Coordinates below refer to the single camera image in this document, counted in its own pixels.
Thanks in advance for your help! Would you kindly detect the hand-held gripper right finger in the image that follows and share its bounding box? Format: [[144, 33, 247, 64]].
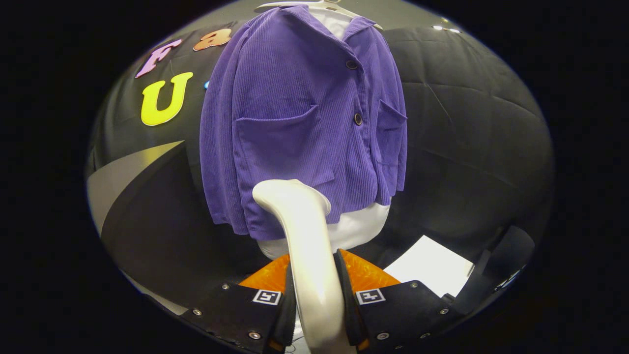
[[336, 249, 457, 354]]

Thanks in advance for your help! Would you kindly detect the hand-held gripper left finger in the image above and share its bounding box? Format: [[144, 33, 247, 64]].
[[181, 253, 298, 354]]

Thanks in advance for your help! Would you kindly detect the white undershirt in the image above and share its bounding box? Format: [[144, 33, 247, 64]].
[[257, 6, 392, 260]]

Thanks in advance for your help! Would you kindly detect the white garment steamer head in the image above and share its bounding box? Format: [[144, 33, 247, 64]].
[[252, 179, 357, 354]]

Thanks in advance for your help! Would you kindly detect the purple corduroy jacket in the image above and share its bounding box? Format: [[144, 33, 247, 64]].
[[199, 5, 408, 241]]

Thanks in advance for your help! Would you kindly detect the white clothes hanger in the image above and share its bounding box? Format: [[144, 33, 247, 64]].
[[256, 0, 384, 30]]

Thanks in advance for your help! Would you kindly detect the white flat board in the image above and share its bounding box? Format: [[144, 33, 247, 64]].
[[383, 235, 475, 298]]

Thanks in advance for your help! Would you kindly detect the black curved object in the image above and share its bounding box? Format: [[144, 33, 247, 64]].
[[452, 225, 535, 315]]

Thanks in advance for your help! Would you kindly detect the grey drawer cabinet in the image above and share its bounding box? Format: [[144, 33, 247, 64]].
[[87, 140, 276, 315]]

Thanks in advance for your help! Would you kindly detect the black backdrop cloth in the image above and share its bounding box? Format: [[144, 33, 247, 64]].
[[86, 20, 556, 315]]

